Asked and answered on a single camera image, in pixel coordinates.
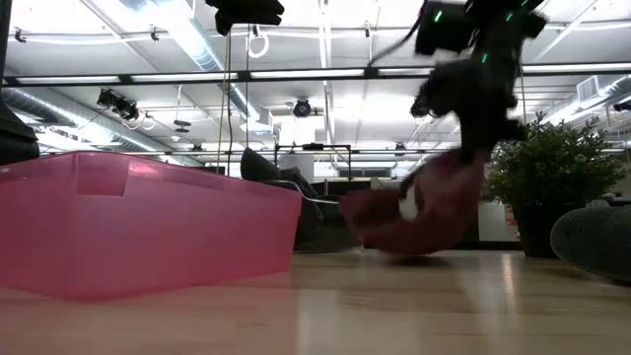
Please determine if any maroon knit beanie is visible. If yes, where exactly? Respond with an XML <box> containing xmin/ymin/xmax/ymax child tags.
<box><xmin>338</xmin><ymin>146</ymin><xmax>493</xmax><ymax>257</ymax></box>

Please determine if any round ceiling camera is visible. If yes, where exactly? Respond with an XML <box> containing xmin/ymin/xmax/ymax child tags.
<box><xmin>293</xmin><ymin>97</ymin><xmax>314</xmax><ymax>119</ymax></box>

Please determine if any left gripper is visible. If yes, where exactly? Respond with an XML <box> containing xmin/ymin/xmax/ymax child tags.
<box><xmin>205</xmin><ymin>0</ymin><xmax>286</xmax><ymax>37</ymax></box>

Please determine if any white hanging cable loop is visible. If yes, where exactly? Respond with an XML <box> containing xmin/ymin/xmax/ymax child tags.
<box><xmin>245</xmin><ymin>27</ymin><xmax>271</xmax><ymax>60</ymax></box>

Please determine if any overhead light bar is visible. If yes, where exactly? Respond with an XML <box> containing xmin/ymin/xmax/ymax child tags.
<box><xmin>0</xmin><ymin>62</ymin><xmax>631</xmax><ymax>89</ymax></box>

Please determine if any dark grey ribbed beanie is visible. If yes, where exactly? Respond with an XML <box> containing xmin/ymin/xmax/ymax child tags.
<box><xmin>549</xmin><ymin>204</ymin><xmax>631</xmax><ymax>286</ymax></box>

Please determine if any small green potted plant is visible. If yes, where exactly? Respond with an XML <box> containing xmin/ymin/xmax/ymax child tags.
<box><xmin>485</xmin><ymin>111</ymin><xmax>628</xmax><ymax>259</ymax></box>

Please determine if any red translucent plastic bin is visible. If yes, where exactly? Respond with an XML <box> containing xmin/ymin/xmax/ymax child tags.
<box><xmin>0</xmin><ymin>150</ymin><xmax>304</xmax><ymax>303</ymax></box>

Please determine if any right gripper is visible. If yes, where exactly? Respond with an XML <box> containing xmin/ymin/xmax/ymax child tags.
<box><xmin>410</xmin><ymin>58</ymin><xmax>528</xmax><ymax>150</ymax></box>

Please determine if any silver air duct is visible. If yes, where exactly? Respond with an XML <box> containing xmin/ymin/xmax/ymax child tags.
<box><xmin>0</xmin><ymin>87</ymin><xmax>167</xmax><ymax>155</ymax></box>

